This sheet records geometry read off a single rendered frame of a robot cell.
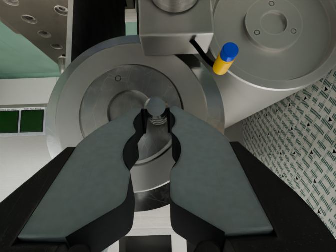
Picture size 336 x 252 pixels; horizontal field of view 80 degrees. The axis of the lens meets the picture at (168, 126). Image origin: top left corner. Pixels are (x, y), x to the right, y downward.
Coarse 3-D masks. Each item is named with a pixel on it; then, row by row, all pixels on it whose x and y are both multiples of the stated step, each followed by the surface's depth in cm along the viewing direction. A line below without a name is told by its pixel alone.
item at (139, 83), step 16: (128, 64) 15; (96, 80) 15; (112, 80) 15; (128, 80) 15; (144, 80) 15; (160, 80) 15; (96, 96) 15; (112, 96) 15; (128, 96) 15; (144, 96) 15; (160, 96) 15; (176, 96) 15; (80, 112) 15; (96, 112) 15; (112, 112) 15; (96, 128) 14; (160, 128) 14; (144, 144) 14; (160, 144) 14; (144, 160) 14
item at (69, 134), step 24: (120, 48) 16; (96, 72) 16; (168, 72) 16; (192, 72) 16; (72, 96) 15; (192, 96) 15; (72, 120) 15; (72, 144) 15; (144, 168) 14; (168, 168) 14
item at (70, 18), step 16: (80, 0) 21; (96, 0) 26; (112, 0) 34; (80, 16) 21; (96, 16) 26; (112, 16) 33; (80, 32) 20; (96, 32) 25; (112, 32) 33; (80, 48) 20
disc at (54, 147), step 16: (96, 48) 17; (192, 64) 17; (64, 80) 17; (208, 80) 17; (208, 96) 17; (48, 112) 17; (208, 112) 17; (48, 128) 16; (48, 144) 16; (144, 192) 16; (160, 192) 16; (144, 208) 15
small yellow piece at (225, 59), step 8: (192, 40) 14; (200, 48) 13; (224, 48) 10; (232, 48) 10; (224, 56) 10; (232, 56) 10; (208, 64) 13; (216, 64) 11; (224, 64) 11; (216, 72) 12; (224, 72) 12
